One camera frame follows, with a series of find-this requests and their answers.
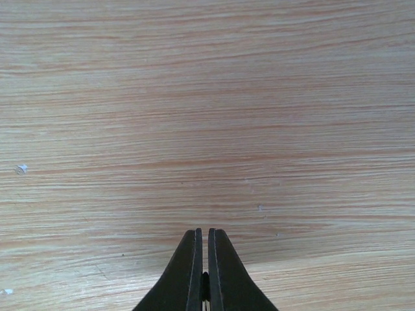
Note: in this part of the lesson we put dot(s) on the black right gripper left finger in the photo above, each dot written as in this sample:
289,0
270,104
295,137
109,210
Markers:
180,286

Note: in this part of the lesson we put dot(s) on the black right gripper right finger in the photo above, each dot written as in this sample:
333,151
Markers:
231,287

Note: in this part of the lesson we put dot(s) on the black round sunglasses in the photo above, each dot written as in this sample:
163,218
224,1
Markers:
205,287

